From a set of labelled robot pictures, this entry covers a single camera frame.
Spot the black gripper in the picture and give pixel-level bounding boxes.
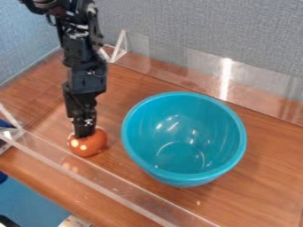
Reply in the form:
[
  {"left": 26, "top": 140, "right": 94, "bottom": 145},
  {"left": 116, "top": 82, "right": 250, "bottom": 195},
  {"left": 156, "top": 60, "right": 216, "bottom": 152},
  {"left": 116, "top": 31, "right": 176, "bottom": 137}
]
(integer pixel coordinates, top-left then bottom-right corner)
[{"left": 62, "top": 60, "right": 108, "bottom": 138}]

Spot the brown white toy mushroom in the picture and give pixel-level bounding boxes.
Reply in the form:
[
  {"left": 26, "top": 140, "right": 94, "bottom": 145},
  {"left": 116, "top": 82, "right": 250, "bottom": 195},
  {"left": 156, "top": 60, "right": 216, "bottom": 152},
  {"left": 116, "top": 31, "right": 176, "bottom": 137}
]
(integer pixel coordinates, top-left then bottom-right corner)
[{"left": 68, "top": 127, "right": 108, "bottom": 158}]

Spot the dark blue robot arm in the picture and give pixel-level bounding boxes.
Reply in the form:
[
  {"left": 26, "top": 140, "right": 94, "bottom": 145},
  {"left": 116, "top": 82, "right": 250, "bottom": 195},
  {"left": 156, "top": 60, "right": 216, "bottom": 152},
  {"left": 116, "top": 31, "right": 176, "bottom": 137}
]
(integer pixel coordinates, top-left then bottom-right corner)
[{"left": 19, "top": 0, "right": 108, "bottom": 138}]

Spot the blue plastic bowl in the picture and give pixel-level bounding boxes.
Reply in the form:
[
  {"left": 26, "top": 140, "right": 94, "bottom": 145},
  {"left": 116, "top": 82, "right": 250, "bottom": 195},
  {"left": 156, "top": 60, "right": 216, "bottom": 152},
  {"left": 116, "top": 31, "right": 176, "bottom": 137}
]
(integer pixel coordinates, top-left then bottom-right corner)
[{"left": 120, "top": 91, "right": 247, "bottom": 188}]

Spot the clear acrylic left barrier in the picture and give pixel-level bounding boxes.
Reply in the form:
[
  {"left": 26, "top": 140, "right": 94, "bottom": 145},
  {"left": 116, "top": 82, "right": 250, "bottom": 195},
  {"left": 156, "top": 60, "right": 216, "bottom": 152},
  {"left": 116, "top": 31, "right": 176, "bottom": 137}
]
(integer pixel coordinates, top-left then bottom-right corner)
[{"left": 0, "top": 44, "right": 59, "bottom": 85}]

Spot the clear acrylic barrier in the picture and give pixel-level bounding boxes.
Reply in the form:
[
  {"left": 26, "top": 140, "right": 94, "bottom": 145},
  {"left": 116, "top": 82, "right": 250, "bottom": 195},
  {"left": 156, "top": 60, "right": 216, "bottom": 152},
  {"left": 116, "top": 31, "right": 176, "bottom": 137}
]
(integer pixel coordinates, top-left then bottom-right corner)
[
  {"left": 115, "top": 30, "right": 303, "bottom": 127},
  {"left": 0, "top": 105, "right": 220, "bottom": 227},
  {"left": 0, "top": 44, "right": 59, "bottom": 85}
]

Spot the clear acrylic front barrier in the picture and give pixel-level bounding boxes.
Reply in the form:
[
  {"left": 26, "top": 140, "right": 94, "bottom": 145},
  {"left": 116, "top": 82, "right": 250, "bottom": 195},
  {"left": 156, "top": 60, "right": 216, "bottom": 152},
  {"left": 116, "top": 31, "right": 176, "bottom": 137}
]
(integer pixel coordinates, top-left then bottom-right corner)
[{"left": 0, "top": 105, "right": 220, "bottom": 227}]

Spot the clear acrylic back barrier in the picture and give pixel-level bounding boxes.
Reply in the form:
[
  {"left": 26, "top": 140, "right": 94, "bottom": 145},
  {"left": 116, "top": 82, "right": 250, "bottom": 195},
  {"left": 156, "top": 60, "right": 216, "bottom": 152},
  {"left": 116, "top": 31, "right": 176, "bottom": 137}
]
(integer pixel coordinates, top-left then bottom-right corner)
[{"left": 115, "top": 30, "right": 303, "bottom": 127}]

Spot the clear acrylic corner bracket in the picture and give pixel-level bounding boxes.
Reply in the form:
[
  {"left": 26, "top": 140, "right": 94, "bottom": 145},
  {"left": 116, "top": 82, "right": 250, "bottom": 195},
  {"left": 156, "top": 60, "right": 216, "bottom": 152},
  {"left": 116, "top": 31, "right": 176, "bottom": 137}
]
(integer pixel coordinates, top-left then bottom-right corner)
[{"left": 99, "top": 29, "right": 128, "bottom": 63}]

